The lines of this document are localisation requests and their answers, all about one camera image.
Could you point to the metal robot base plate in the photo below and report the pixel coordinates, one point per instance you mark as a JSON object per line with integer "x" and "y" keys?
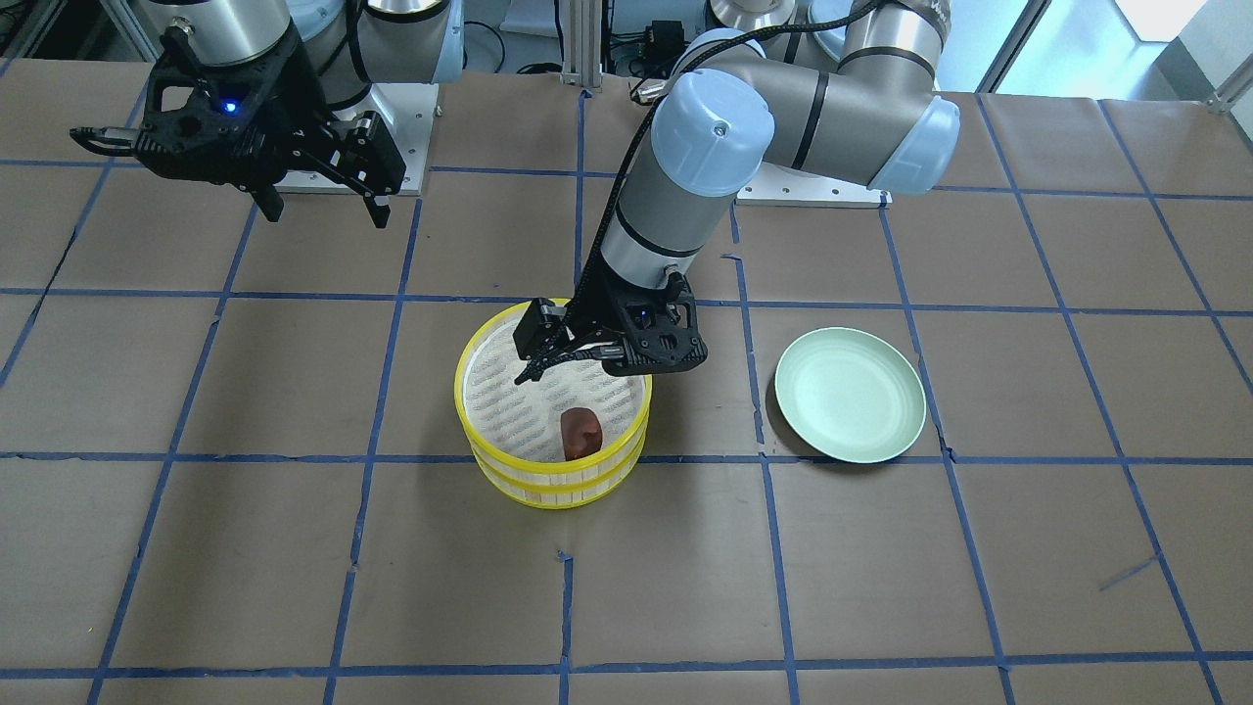
{"x": 779, "y": 186}
{"x": 407, "y": 110}

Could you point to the black gripper plain arm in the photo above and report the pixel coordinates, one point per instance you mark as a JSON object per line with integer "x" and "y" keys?
{"x": 297, "y": 110}

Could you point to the yellow steamer basket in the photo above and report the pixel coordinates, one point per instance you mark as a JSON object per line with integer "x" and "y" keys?
{"x": 560, "y": 484}
{"x": 523, "y": 420}

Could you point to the silver robot arm with cable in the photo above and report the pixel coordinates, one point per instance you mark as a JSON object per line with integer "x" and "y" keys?
{"x": 851, "y": 98}

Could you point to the black gripper cabled arm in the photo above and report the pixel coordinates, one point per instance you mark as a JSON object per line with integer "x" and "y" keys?
{"x": 593, "y": 305}

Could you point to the aluminium frame post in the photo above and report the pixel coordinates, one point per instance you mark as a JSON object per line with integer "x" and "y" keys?
{"x": 582, "y": 38}

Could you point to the brown bun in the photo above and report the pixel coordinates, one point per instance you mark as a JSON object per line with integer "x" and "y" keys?
{"x": 581, "y": 433}

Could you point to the light green plate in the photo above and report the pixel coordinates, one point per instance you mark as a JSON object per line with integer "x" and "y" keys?
{"x": 850, "y": 395}

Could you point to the silver cylindrical connector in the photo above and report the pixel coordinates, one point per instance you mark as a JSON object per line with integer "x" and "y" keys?
{"x": 649, "y": 91}

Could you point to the black power adapter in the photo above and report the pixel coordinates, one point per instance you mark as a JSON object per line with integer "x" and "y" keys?
{"x": 662, "y": 40}

